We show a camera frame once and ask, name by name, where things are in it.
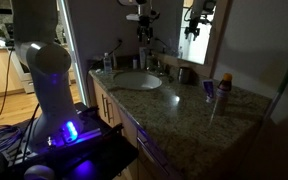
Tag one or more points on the spray can orange cap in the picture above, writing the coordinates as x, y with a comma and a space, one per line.
222, 96

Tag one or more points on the chrome sink faucet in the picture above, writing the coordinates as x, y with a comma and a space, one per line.
159, 66

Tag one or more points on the wood framed wall mirror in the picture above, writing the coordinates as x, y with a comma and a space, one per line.
197, 36

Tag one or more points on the grey round knob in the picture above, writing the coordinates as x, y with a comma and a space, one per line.
39, 172

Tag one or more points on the black robot cart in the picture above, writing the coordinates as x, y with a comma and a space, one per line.
94, 146

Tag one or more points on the wooden vanity cabinet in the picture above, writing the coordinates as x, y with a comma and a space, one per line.
117, 113

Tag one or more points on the soap pump dispenser bottle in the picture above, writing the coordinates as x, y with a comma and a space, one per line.
149, 60

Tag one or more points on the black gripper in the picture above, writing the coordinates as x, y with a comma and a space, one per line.
145, 24

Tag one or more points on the metal cup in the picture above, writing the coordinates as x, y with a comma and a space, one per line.
185, 75

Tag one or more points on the small white bottle blue cap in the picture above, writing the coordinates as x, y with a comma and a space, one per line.
135, 62

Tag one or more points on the white kitchen oven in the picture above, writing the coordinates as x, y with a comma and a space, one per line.
22, 75

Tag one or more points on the toothpaste tube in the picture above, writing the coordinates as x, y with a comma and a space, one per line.
209, 89

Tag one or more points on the clear water bottle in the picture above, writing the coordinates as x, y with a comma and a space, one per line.
107, 63

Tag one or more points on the white door frame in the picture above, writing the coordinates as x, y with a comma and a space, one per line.
73, 53

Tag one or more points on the white oval sink basin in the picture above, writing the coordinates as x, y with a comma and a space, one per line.
137, 80

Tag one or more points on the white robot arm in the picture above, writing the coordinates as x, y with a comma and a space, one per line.
50, 86

